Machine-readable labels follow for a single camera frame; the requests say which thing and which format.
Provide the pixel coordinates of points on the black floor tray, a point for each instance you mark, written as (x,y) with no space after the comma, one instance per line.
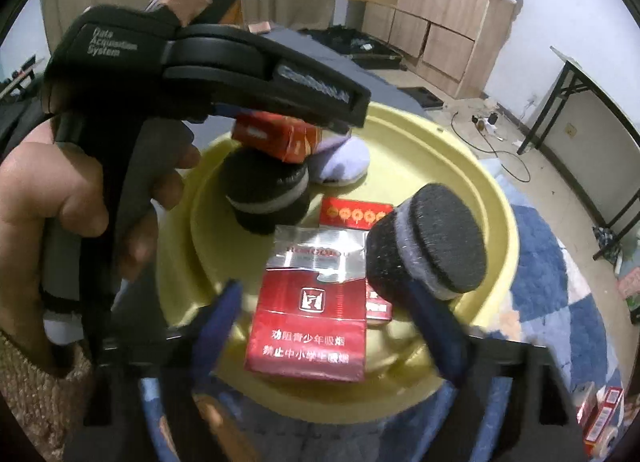
(425,96)

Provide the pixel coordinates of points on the pink package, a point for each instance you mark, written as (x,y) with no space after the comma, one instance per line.
(631,289)

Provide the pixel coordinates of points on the black round sponge grey band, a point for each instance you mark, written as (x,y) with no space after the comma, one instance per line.
(265,182)
(435,237)

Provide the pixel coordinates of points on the blue checkered fluffy blanket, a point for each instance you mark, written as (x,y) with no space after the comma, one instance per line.
(545,262)

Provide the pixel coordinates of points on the wall socket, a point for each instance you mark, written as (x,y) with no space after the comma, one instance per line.
(570,130)

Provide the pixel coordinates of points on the yellow plastic basin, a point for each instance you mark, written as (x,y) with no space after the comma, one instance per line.
(450,162)

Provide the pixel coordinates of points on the red white carton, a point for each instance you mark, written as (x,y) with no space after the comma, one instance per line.
(587,402)
(607,409)

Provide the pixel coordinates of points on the red silver-top cigarette box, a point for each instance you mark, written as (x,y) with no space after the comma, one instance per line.
(305,337)

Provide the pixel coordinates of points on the small copper box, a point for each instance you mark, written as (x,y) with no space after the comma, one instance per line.
(260,28)

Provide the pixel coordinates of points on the dark cloth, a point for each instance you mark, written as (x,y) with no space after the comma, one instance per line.
(607,239)

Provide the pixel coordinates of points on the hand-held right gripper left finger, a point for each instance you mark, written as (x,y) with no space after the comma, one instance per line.
(222,314)

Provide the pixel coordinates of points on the orange-red cigarette box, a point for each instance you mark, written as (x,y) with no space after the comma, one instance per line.
(270,135)

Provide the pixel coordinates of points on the woven basket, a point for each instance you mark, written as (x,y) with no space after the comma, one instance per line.
(40,402)

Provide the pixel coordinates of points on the black folding table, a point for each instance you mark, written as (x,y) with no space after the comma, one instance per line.
(552,92)

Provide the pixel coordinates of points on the red gold-lantern cigarette box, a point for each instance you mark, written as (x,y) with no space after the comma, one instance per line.
(350,214)

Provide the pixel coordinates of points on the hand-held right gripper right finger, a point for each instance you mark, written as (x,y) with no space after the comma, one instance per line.
(440,327)

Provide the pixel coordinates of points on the black open suitcase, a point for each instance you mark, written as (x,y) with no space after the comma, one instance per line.
(360,45)

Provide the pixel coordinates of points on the person's left hand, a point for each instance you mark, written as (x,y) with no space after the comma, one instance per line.
(35,192)

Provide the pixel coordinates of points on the white power strip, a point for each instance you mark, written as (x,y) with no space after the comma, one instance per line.
(487,125)

